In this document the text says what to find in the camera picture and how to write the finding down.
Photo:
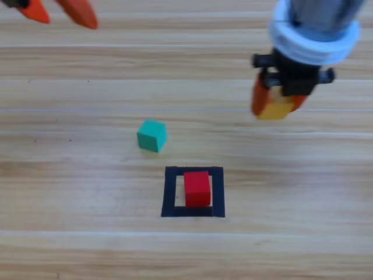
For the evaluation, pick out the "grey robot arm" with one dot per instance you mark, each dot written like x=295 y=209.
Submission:
x=323 y=11

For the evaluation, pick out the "black tape square outline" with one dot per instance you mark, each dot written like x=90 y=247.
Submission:
x=168 y=192

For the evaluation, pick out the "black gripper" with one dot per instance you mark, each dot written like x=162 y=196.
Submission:
x=17 y=3
x=297 y=77

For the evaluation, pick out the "green cube block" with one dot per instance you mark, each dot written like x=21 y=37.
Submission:
x=150 y=137

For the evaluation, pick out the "red cube block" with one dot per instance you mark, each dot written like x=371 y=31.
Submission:
x=197 y=189

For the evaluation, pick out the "yellow cube block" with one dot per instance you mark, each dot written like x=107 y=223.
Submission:
x=275 y=112

